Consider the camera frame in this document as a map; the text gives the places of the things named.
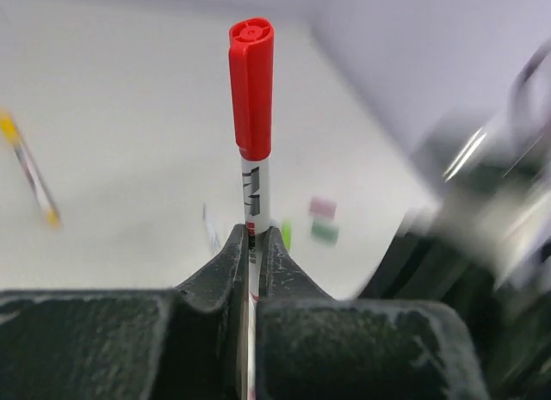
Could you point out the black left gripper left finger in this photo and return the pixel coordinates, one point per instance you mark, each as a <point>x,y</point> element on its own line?
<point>172,343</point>

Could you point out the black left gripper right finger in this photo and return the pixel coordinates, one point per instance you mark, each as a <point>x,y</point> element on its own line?
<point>311,346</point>

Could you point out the red marker pen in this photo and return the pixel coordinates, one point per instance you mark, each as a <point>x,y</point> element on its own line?
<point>255,181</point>

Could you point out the yellow marker pen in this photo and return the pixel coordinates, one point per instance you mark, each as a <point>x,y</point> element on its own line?
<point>42,194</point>

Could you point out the red pen cap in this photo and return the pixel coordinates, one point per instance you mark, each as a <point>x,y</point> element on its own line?
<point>251,62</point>

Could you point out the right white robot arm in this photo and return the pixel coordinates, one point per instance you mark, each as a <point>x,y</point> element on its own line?
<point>458,308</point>

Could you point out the white marker pen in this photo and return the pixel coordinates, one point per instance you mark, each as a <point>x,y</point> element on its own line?
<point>212,234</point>

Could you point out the dark green pen cap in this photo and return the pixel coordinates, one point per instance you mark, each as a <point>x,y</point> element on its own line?
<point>324,231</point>

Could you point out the light green pen cap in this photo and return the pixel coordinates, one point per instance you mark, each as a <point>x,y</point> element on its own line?
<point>286,231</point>

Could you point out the pink pen cap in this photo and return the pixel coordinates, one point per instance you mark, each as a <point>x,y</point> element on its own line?
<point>322,207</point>

